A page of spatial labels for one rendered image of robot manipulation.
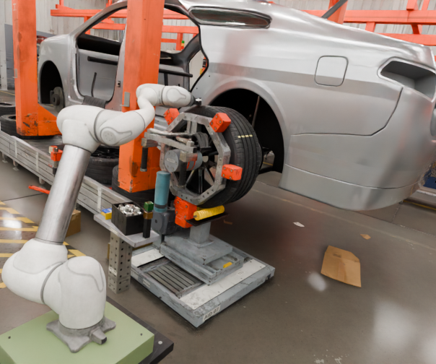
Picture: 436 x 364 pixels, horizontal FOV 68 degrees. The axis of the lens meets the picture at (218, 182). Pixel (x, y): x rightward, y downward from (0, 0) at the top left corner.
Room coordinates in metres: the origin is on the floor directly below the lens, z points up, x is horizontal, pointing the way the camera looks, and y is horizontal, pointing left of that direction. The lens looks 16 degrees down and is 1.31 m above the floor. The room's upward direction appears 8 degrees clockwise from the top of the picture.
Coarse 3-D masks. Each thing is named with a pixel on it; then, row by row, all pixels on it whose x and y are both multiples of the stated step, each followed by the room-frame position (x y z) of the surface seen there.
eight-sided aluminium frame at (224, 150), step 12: (180, 120) 2.01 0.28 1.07; (192, 120) 1.95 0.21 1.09; (204, 120) 1.89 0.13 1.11; (216, 132) 1.85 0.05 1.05; (216, 144) 1.82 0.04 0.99; (228, 156) 1.81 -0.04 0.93; (216, 180) 1.80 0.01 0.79; (180, 192) 1.97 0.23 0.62; (204, 192) 1.84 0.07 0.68; (216, 192) 1.84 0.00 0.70
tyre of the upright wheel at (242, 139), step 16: (192, 112) 2.07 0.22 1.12; (208, 112) 1.99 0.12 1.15; (224, 112) 2.00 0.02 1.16; (240, 128) 1.95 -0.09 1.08; (240, 144) 1.85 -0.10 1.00; (256, 144) 1.98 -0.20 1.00; (240, 160) 1.82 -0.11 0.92; (256, 160) 1.96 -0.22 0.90; (176, 176) 2.13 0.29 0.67; (256, 176) 1.98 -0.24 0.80; (224, 192) 1.85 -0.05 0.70; (240, 192) 1.92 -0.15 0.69; (208, 208) 1.94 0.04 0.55
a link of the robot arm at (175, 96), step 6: (162, 90) 1.76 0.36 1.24; (168, 90) 1.70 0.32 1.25; (174, 90) 1.70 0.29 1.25; (180, 90) 1.71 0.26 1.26; (186, 90) 1.79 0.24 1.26; (162, 96) 1.75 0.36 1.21; (168, 96) 1.70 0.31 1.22; (174, 96) 1.69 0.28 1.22; (180, 96) 1.70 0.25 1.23; (186, 96) 1.75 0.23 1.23; (162, 102) 1.76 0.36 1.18; (168, 102) 1.72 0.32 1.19; (174, 102) 1.69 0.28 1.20; (180, 102) 1.72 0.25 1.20; (186, 102) 1.77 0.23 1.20
